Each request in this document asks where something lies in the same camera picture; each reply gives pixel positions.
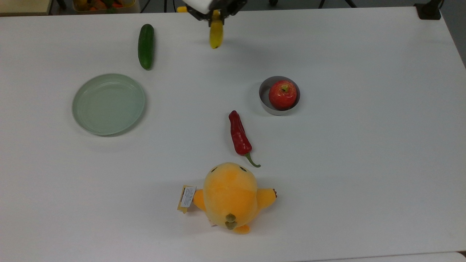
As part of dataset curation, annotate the dark robot gripper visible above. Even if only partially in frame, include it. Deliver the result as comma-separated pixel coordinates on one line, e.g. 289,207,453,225
189,0,248,27

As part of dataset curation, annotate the yellow plastic banana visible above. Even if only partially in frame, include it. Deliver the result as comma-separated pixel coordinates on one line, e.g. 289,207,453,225
209,10,224,49

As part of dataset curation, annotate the pale green plastic plate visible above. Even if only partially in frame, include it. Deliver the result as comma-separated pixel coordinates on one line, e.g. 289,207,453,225
72,73,146,136

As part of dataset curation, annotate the green toy cucumber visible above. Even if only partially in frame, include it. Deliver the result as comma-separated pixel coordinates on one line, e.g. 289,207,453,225
138,24,155,71

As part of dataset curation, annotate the small round metal bowl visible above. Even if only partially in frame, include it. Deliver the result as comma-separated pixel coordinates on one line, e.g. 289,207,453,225
259,76,301,116

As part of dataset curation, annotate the red apple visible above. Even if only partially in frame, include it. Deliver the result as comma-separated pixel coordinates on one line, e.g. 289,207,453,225
269,80,297,111

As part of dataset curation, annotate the bin of toy fruit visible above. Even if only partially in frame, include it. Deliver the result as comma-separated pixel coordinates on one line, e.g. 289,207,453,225
72,0,141,14

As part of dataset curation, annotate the red chili pepper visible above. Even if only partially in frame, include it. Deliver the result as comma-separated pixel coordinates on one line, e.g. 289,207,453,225
228,110,261,168

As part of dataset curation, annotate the orange plush toy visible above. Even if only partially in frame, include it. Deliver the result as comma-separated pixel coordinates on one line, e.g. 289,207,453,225
177,162,278,235

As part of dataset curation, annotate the black stand base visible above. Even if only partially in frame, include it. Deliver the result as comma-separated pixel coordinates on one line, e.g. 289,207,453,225
414,0,443,20

